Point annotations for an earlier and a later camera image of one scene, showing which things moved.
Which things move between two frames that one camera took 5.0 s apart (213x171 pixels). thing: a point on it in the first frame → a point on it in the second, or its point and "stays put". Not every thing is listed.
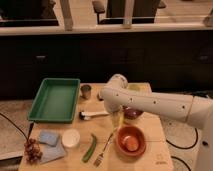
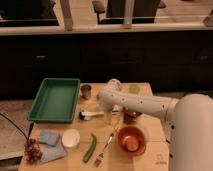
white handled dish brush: [86, 115] stays put
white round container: [70, 137] stays put
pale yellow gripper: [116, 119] → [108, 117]
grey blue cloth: [49, 153] stays put
